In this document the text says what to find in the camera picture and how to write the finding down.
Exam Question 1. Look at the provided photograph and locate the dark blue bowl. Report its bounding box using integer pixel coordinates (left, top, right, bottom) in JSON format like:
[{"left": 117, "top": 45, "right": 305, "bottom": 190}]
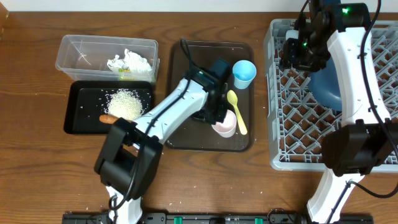
[{"left": 308, "top": 58, "right": 342, "bottom": 111}]

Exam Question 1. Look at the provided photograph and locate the yellow plastic spoon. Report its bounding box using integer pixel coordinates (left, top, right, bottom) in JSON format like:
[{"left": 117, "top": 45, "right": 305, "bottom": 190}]
[{"left": 227, "top": 90, "right": 248, "bottom": 135}]

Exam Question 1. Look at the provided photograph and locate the orange carrot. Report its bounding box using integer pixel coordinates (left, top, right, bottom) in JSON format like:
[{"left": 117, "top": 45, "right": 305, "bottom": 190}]
[{"left": 99, "top": 114, "right": 118, "bottom": 124}]

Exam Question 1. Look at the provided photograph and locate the grey dishwasher rack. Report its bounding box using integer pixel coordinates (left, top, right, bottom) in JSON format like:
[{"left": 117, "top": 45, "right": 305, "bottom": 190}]
[{"left": 263, "top": 19, "right": 397, "bottom": 171}]

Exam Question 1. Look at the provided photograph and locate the green snack wrapper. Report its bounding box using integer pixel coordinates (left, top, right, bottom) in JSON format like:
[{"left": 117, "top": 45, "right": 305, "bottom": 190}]
[{"left": 118, "top": 68, "right": 131, "bottom": 72}]

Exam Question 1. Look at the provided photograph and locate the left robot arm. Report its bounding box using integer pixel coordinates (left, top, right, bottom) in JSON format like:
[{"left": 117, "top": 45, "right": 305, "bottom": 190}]
[{"left": 94, "top": 58, "right": 231, "bottom": 223}]

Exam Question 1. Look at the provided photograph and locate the pile of white rice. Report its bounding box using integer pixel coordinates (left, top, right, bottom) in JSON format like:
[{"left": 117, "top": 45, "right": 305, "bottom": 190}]
[{"left": 104, "top": 89, "right": 144, "bottom": 121}]

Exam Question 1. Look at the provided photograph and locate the white small bowl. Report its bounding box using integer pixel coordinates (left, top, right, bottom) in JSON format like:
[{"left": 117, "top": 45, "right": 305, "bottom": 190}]
[{"left": 285, "top": 29, "right": 299, "bottom": 40}]

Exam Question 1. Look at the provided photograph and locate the black waste tray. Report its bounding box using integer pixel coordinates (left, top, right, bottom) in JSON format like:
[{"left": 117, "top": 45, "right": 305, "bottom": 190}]
[{"left": 63, "top": 80, "right": 154, "bottom": 134}]

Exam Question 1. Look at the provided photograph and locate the white napkin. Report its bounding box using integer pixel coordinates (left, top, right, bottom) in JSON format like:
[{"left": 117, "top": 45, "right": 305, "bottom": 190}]
[{"left": 107, "top": 49, "right": 152, "bottom": 73}]

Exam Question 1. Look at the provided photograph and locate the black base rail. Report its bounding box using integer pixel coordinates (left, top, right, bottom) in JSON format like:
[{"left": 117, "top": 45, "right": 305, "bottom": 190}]
[{"left": 61, "top": 208, "right": 374, "bottom": 224}]

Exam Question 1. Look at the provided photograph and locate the clear plastic waste bin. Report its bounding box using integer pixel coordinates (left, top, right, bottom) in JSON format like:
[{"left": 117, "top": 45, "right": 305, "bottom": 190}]
[{"left": 55, "top": 35, "right": 160, "bottom": 85}]

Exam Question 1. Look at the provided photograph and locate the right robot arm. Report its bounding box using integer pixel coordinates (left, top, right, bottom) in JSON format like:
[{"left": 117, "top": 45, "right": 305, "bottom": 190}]
[{"left": 280, "top": 1, "right": 397, "bottom": 223}]

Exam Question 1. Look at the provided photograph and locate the pink cup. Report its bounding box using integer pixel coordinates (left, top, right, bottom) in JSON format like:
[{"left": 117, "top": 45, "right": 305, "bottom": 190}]
[{"left": 211, "top": 110, "right": 237, "bottom": 138}]

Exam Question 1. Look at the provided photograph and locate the light blue cup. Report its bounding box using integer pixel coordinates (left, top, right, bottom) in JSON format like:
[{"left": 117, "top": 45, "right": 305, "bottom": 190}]
[{"left": 233, "top": 60, "right": 257, "bottom": 90}]

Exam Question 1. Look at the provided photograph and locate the dark brown serving tray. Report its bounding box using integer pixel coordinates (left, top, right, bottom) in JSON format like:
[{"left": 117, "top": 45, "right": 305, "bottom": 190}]
[{"left": 166, "top": 40, "right": 254, "bottom": 152}]

